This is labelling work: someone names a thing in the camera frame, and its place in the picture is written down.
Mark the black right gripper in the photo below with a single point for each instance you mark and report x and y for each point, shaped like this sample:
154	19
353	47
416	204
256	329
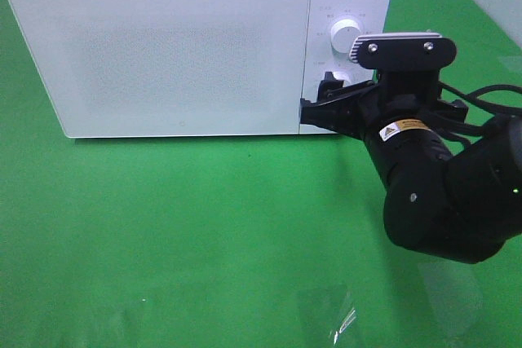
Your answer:
396	106

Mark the white timer knob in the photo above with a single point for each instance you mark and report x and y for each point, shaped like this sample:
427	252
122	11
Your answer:
342	76

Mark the white microwave door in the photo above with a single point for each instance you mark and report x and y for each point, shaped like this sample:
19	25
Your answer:
147	68

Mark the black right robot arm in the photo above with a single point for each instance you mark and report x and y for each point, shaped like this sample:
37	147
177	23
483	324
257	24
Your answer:
452	170

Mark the upper white power knob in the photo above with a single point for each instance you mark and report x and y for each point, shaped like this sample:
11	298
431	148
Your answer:
343	33

